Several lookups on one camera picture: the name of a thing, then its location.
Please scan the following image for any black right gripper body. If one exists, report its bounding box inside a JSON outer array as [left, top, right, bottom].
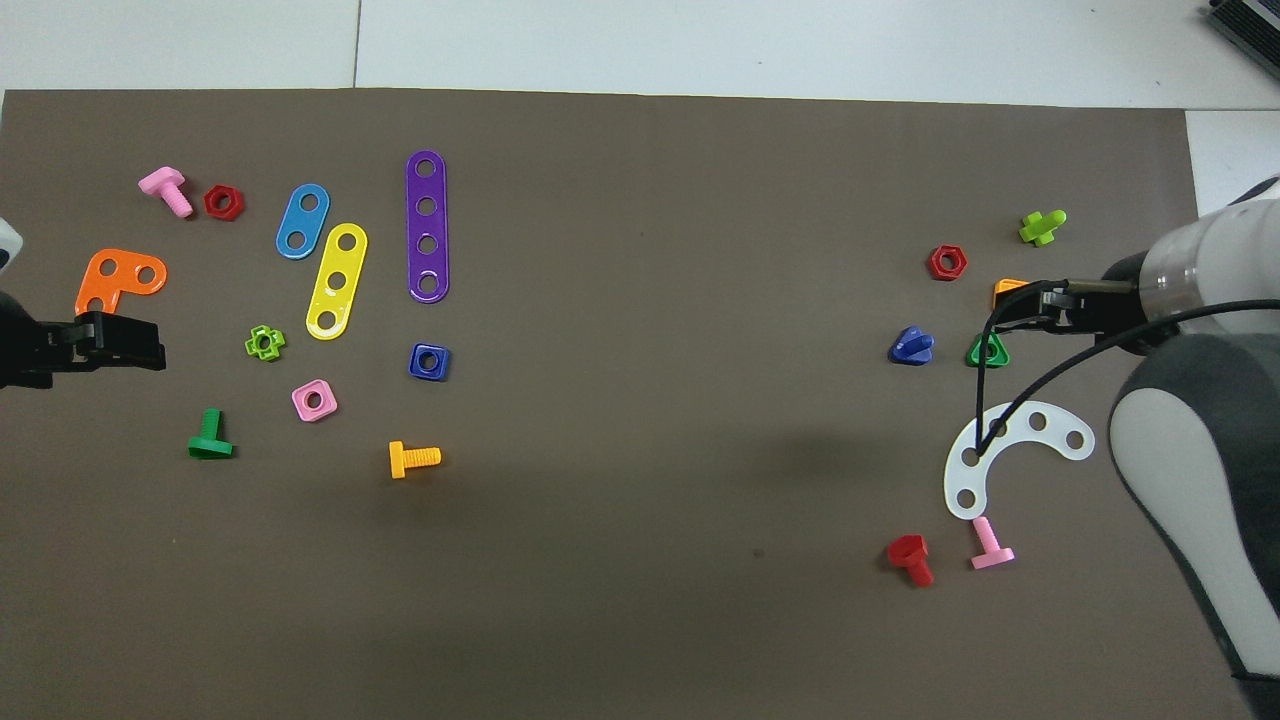
[[1060, 250, 1181, 358]]

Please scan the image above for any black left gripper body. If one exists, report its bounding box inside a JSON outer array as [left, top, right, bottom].
[[0, 290, 83, 391]]

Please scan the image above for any dark blue triangular-head screw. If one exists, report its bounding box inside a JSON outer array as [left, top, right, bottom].
[[888, 326, 936, 367]]

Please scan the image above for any lime green plastic screw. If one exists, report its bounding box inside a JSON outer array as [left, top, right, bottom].
[[1018, 209, 1068, 247]]

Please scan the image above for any dark green plastic screw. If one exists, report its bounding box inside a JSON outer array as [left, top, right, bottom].
[[187, 408, 236, 461]]

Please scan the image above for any pink plastic screw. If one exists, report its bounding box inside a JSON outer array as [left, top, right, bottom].
[[970, 516, 1017, 572], [138, 166, 195, 219]]

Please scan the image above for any pink square plastic nut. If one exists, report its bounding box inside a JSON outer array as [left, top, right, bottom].
[[291, 379, 339, 423]]

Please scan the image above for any red plastic screw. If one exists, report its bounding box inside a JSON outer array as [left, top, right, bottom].
[[886, 534, 936, 589]]

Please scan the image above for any orange-yellow plastic screw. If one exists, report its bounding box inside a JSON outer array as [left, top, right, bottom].
[[388, 440, 443, 480]]

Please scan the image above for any orange angled three-hole plate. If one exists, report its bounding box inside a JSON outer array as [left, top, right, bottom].
[[75, 248, 169, 321]]

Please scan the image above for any white curved five-hole plate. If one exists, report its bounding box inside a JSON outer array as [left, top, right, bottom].
[[943, 401, 1097, 522]]

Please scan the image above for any blue two-hole plate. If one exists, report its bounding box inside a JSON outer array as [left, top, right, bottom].
[[275, 183, 332, 261]]

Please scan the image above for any yellow three-hole plate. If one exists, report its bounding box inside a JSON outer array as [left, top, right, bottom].
[[305, 222, 369, 342]]

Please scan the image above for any purple four-hole plate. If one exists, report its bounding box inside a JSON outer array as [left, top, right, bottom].
[[405, 150, 451, 304]]

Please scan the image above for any grey ribbed electronic device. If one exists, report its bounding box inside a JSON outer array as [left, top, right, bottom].
[[1205, 0, 1280, 67]]

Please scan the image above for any brown table mat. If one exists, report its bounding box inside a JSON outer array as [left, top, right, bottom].
[[0, 88, 1236, 720]]

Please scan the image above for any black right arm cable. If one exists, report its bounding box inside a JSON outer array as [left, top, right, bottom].
[[974, 283, 1280, 463]]

